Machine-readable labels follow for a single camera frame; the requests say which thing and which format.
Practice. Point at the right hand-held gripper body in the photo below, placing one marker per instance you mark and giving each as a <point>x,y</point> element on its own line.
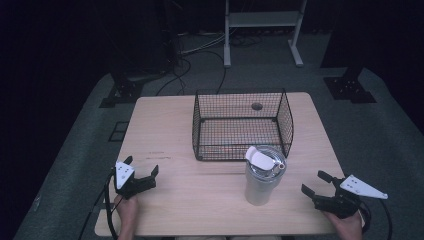
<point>340,203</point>

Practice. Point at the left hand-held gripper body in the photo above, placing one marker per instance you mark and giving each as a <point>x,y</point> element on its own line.
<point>126,181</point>

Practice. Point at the white tumbler with clear lid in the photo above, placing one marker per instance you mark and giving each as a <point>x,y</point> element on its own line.
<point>263,176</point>

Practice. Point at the person's right hand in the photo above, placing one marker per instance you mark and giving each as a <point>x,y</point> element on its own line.
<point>346,226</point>

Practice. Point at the person's left hand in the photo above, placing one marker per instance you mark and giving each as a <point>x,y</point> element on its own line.
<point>127,210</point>

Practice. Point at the black stand base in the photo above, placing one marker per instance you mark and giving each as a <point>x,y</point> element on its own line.
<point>348,88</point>
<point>122,91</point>

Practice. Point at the black square floor frame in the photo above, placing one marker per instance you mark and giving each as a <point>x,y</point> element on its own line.
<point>117,131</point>

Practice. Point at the white metal stand frame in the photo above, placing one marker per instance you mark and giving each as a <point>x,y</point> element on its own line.
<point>263,19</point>

